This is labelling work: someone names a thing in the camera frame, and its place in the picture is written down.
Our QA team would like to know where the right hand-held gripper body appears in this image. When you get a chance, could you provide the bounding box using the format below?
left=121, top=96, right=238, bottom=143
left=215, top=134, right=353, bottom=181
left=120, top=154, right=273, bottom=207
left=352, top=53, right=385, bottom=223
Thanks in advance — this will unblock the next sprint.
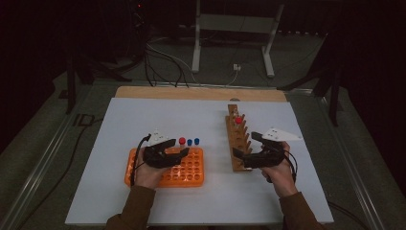
left=242, top=127, right=303, bottom=169

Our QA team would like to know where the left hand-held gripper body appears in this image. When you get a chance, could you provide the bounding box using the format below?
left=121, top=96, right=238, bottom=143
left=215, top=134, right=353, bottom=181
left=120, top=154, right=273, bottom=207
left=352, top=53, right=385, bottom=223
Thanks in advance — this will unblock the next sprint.
left=143, top=128, right=175, bottom=169

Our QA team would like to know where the wooden peg tube rack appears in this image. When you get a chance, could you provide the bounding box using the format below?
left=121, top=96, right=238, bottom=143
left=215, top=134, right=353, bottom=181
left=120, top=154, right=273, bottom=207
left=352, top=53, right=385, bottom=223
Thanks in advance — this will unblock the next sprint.
left=225, top=103, right=254, bottom=173

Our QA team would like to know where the orange plastic tube rack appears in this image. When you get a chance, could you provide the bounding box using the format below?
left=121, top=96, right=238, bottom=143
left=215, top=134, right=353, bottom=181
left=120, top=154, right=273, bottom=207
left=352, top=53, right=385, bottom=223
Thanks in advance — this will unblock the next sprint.
left=124, top=146, right=205, bottom=189

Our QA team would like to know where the person's left hand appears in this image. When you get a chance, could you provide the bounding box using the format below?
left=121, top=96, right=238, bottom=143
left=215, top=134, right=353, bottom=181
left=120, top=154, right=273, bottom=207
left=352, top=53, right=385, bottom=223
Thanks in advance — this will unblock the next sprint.
left=133, top=148, right=172, bottom=190

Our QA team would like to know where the person's right hand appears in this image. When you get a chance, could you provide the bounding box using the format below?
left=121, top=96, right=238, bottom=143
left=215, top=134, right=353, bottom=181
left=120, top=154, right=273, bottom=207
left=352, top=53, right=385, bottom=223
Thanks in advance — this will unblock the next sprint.
left=260, top=141, right=299, bottom=198

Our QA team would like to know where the white table cover sheet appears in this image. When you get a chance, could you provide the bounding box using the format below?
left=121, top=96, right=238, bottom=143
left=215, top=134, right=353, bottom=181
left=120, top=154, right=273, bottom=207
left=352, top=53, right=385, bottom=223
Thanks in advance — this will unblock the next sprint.
left=64, top=97, right=335, bottom=226

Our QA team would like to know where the wooden board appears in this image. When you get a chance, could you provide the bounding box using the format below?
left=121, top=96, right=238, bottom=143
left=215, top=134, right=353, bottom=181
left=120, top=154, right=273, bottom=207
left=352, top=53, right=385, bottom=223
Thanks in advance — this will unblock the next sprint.
left=114, top=85, right=288, bottom=104

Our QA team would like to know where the dark tripod stand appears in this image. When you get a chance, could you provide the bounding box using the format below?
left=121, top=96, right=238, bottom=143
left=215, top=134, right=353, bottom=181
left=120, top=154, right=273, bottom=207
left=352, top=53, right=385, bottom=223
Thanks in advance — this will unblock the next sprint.
left=277, top=32, right=344, bottom=127
left=65, top=52, right=133, bottom=115

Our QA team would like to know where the white metal stand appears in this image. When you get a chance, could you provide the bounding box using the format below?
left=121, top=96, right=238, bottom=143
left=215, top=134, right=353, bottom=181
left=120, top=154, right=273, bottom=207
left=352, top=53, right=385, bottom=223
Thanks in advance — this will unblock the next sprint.
left=191, top=0, right=285, bottom=79

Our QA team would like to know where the dark equipment rack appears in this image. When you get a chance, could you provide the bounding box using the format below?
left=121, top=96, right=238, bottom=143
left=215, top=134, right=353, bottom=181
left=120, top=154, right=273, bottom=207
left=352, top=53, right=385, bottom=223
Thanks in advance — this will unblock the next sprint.
left=125, top=0, right=152, bottom=65

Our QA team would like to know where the left hand-held gripper cable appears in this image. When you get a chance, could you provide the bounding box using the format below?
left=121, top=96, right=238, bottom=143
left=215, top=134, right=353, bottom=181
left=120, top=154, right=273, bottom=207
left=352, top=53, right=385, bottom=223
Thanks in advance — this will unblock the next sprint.
left=129, top=133, right=152, bottom=187

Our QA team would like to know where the hand-held gripper cable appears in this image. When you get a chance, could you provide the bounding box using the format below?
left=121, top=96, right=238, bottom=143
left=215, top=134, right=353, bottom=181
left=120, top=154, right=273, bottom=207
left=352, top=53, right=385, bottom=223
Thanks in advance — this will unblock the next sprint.
left=282, top=149, right=299, bottom=185
left=129, top=133, right=152, bottom=187

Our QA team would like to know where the right hand-held gripper cable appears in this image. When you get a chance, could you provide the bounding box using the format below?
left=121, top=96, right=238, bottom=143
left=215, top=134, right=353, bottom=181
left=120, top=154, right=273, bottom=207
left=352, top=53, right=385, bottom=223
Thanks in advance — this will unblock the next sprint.
left=282, top=149, right=299, bottom=185

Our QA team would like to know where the thin white plug cable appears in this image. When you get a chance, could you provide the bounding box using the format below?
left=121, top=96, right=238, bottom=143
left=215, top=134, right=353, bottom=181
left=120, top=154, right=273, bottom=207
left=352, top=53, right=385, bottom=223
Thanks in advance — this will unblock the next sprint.
left=224, top=70, right=239, bottom=87

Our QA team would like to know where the black floor cable bundle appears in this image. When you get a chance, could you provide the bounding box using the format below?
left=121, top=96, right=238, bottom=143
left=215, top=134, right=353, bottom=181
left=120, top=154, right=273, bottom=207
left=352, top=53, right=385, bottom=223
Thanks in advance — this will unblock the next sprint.
left=144, top=42, right=190, bottom=89

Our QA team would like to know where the metal floor rail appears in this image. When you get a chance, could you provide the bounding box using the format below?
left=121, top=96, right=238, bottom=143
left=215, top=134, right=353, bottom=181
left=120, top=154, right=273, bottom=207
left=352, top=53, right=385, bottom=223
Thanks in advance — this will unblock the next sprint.
left=0, top=85, right=97, bottom=230
left=319, top=95, right=387, bottom=230

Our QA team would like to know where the long black floor cable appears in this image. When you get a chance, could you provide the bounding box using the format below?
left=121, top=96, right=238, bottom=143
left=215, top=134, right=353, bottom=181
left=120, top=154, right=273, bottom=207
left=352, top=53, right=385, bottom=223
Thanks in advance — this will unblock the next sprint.
left=13, top=118, right=104, bottom=230

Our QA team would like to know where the white floor cable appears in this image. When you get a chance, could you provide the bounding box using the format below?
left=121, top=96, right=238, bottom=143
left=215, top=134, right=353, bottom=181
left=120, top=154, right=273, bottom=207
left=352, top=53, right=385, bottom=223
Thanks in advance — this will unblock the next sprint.
left=147, top=37, right=200, bottom=84

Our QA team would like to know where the short black floor cable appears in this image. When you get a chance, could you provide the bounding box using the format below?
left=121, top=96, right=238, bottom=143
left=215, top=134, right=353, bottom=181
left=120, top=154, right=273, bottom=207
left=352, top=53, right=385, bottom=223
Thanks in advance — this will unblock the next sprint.
left=328, top=200, right=372, bottom=230

